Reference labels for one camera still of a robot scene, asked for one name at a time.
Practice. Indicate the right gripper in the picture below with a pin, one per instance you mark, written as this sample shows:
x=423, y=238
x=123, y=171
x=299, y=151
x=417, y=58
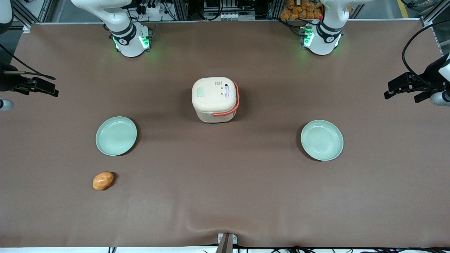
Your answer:
x=7, y=81

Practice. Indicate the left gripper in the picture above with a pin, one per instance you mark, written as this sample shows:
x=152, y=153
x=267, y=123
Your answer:
x=429, y=75

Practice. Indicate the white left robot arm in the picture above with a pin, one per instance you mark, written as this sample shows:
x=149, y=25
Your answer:
x=321, y=42

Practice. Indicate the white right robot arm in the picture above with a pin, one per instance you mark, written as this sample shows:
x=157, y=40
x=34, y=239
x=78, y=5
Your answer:
x=129, y=41

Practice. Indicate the pale green round plate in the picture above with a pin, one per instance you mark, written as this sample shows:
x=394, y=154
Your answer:
x=322, y=140
x=116, y=136

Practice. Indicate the orange brown bread roll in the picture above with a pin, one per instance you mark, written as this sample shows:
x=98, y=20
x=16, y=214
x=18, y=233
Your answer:
x=103, y=180

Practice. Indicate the pile of orange breads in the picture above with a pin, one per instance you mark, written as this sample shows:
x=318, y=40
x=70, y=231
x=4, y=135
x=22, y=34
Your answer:
x=301, y=10

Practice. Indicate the brown table cloth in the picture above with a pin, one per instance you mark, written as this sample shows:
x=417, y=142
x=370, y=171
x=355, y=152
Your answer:
x=225, y=196

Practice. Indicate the aluminium frame post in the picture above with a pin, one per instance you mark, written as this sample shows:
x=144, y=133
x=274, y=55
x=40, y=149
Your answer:
x=434, y=12
x=24, y=14

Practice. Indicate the metal bracket with pole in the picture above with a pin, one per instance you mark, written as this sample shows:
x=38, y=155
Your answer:
x=225, y=243

